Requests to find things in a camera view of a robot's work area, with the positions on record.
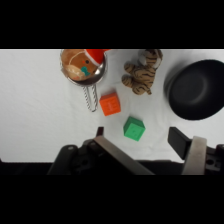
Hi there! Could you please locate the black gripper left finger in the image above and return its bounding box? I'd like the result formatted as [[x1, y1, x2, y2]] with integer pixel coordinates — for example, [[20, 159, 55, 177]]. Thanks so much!
[[94, 126, 156, 176]]

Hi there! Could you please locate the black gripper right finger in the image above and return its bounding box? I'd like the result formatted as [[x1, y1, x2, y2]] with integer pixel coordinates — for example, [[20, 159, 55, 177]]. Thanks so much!
[[167, 126, 208, 176]]

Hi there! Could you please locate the black bowl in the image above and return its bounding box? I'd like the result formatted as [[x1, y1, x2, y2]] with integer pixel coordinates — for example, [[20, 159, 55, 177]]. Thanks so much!
[[163, 59, 224, 121]]

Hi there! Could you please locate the green cube block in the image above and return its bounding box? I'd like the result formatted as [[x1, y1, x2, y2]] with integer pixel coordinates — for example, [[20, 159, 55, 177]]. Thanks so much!
[[123, 116, 147, 142]]

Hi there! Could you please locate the orange cube block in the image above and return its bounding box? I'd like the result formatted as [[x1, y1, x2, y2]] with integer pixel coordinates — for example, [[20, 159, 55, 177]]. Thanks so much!
[[99, 92, 122, 117]]

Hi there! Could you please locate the striped tiger plush toy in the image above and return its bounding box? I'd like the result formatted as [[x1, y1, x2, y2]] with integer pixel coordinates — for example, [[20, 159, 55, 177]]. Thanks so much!
[[121, 49, 164, 96]]

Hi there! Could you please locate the metal strainer pan with handle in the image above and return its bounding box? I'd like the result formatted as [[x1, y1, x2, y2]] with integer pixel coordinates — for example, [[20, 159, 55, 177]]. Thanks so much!
[[59, 49, 109, 113]]

